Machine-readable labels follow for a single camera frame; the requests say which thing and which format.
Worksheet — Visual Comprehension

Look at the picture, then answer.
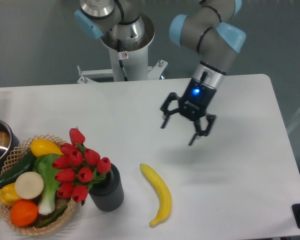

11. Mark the orange fruit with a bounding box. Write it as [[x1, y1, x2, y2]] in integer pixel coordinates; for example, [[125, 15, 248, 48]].
[[10, 199, 38, 227]]

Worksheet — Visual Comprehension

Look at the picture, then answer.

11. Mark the round beige bun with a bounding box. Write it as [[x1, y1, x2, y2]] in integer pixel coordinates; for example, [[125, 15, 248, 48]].
[[14, 171, 44, 200]]

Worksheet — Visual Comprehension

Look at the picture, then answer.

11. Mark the dark green cucumber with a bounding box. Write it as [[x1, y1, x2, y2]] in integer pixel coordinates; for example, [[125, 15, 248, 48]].
[[0, 150, 37, 189]]

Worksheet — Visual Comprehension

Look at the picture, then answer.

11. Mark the green chili pepper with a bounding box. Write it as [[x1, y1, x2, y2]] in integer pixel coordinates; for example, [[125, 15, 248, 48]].
[[34, 204, 68, 229]]

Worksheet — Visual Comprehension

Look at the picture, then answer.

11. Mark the green bok choy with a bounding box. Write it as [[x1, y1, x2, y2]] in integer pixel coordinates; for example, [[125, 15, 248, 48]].
[[33, 153, 61, 216]]

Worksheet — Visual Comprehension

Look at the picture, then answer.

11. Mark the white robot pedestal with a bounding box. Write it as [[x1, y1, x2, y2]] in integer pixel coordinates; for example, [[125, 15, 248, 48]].
[[77, 13, 168, 84]]

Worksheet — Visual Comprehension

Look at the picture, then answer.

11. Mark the yellow bell pepper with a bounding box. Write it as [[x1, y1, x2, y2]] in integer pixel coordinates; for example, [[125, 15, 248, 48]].
[[0, 182, 22, 207]]

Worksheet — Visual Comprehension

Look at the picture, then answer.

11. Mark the yellow squash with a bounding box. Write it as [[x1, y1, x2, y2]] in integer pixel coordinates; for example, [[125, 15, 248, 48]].
[[30, 138, 63, 157]]

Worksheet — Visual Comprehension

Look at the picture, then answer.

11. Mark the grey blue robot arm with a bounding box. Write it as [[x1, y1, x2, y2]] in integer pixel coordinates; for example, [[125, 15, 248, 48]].
[[74, 0, 246, 138]]

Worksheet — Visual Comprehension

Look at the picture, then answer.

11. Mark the red tulip bouquet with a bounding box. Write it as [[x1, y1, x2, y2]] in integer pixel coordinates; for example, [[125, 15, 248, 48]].
[[52, 128, 111, 205]]

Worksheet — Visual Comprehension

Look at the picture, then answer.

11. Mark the woven wicker basket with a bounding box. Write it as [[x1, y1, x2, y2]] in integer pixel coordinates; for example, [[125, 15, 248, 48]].
[[0, 134, 76, 236]]

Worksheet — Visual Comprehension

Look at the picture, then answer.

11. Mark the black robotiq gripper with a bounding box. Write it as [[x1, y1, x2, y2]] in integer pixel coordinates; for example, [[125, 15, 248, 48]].
[[159, 77, 218, 147]]

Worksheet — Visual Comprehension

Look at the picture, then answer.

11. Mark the dark grey ribbed vase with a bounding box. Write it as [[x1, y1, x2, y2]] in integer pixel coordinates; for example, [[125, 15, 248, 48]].
[[89, 163, 124, 212]]

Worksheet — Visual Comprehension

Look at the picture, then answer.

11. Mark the yellow banana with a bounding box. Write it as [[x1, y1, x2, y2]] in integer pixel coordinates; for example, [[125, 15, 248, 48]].
[[139, 163, 172, 228]]

